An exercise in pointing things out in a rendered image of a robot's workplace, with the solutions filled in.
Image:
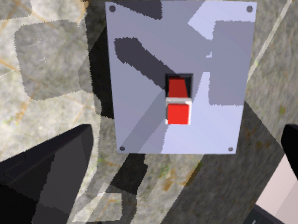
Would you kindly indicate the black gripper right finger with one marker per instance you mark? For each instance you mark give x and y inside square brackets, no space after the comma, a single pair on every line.
[289,142]

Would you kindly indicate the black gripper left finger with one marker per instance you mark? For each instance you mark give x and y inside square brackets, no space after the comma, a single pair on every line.
[39,186]

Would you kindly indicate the red square peg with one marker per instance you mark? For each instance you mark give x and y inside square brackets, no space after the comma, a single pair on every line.
[177,104]

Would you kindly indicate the light grey sloped panel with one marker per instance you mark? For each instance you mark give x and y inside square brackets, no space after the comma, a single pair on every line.
[207,43]

